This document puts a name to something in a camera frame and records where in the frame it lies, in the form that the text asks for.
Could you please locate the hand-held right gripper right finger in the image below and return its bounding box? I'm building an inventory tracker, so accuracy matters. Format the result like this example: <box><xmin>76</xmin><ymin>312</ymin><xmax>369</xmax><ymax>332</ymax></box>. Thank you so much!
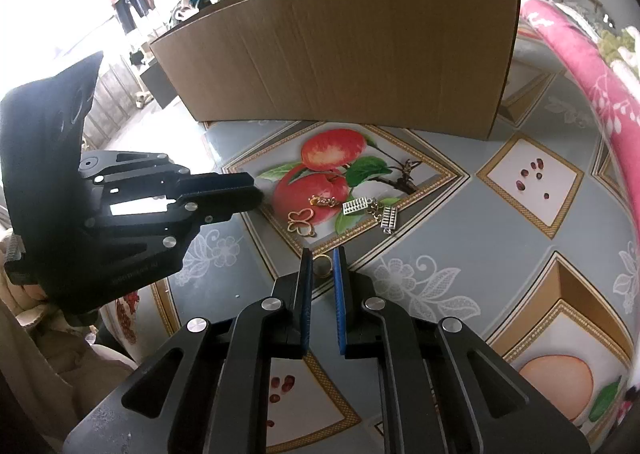
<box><xmin>333</xmin><ymin>247</ymin><xmax>592</xmax><ymax>454</ymax></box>

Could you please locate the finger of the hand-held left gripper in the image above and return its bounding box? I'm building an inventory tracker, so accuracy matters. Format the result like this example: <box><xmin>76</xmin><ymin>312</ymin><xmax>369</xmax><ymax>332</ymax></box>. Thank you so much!
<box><xmin>87</xmin><ymin>188</ymin><xmax>264</xmax><ymax>249</ymax></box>
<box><xmin>77</xmin><ymin>150</ymin><xmax>257</xmax><ymax>203</ymax></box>

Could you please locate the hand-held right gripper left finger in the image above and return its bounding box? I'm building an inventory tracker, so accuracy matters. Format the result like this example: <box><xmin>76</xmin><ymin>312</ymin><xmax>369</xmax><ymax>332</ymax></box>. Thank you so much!
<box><xmin>63</xmin><ymin>248</ymin><xmax>316</xmax><ymax>454</ymax></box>

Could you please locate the brown cardboard box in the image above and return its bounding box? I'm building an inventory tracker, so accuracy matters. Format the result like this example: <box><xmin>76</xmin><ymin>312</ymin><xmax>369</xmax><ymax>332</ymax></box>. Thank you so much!
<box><xmin>149</xmin><ymin>0</ymin><xmax>522</xmax><ymax>142</ymax></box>

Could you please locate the person's left forearm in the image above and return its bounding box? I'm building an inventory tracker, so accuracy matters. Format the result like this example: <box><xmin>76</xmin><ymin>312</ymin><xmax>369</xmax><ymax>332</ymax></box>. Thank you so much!
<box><xmin>0</xmin><ymin>304</ymin><xmax>136</xmax><ymax>440</ymax></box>

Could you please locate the person's left hand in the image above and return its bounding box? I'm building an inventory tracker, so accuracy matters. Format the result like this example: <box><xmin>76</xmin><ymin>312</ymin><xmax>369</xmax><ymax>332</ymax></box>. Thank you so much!
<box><xmin>0</xmin><ymin>266</ymin><xmax>57</xmax><ymax>329</ymax></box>

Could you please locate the gold butterfly pendant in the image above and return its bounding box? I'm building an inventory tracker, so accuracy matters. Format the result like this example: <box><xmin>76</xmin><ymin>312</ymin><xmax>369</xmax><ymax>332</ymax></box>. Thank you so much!
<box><xmin>287</xmin><ymin>208</ymin><xmax>317</xmax><ymax>239</ymax></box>

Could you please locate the fruit print tablecloth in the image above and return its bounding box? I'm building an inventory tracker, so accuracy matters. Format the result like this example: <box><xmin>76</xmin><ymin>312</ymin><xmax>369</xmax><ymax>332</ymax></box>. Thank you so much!
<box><xmin>97</xmin><ymin>0</ymin><xmax>640</xmax><ymax>454</ymax></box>

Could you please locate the pink floral blanket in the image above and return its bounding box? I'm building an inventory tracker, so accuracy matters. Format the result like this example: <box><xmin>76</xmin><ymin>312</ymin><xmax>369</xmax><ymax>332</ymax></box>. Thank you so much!
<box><xmin>520</xmin><ymin>0</ymin><xmax>640</xmax><ymax>255</ymax></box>

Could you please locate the white green knitted cloth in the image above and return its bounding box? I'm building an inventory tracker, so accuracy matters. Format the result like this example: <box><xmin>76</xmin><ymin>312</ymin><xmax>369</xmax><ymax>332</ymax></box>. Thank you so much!
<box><xmin>597</xmin><ymin>21</ymin><xmax>640</xmax><ymax>79</ymax></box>

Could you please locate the abacus charm chain bracelet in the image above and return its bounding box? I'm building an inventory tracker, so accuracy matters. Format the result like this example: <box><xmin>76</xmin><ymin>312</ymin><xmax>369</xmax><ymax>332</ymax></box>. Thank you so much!
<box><xmin>342</xmin><ymin>198</ymin><xmax>400</xmax><ymax>235</ymax></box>

